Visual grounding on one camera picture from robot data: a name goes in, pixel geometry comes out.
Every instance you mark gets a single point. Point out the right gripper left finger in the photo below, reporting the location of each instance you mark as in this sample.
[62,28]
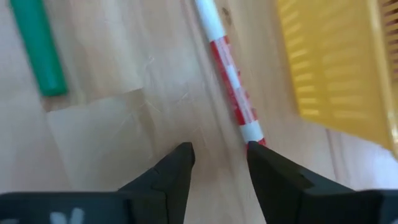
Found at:
[168,193]

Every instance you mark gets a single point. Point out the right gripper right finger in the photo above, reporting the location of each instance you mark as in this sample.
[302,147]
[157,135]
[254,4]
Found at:
[276,189]

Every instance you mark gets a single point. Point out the thin red marker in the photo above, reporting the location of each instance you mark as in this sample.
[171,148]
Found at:
[230,77]

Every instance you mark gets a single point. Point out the thin green marker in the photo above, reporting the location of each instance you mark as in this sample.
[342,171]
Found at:
[40,53]

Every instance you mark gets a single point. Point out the yellow plastic basket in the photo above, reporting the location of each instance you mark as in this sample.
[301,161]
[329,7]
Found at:
[335,62]

